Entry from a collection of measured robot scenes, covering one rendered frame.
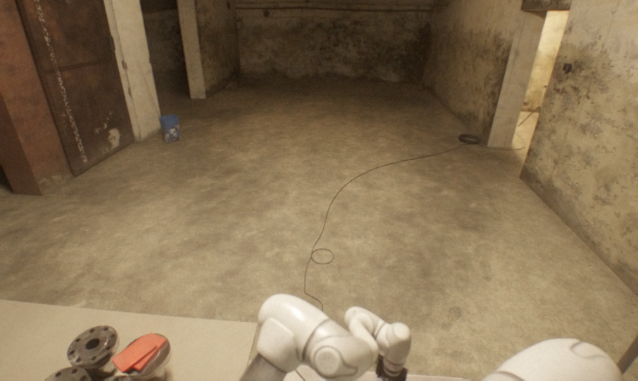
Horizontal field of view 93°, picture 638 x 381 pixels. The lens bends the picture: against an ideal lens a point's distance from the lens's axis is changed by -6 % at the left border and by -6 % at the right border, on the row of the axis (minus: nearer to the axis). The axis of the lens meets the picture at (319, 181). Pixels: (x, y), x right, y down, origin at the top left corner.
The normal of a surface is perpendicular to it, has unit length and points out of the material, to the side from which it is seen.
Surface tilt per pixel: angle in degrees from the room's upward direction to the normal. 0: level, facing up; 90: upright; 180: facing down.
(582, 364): 5
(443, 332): 0
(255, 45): 90
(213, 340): 0
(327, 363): 48
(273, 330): 38
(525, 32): 90
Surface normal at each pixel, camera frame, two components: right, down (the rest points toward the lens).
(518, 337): 0.02, -0.89
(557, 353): -0.09, -0.99
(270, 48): -0.09, 0.44
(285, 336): -0.34, -0.44
